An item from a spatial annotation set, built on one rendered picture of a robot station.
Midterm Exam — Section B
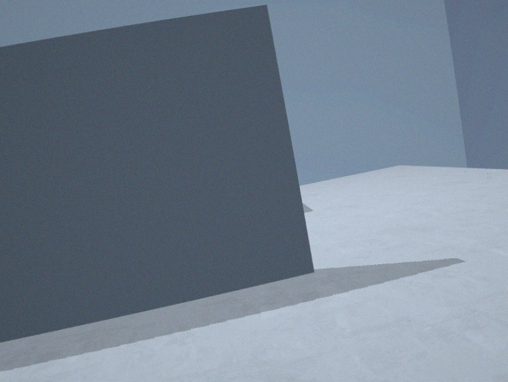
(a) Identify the dark grey flat board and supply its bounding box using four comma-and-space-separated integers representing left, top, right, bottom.
0, 5, 315, 343

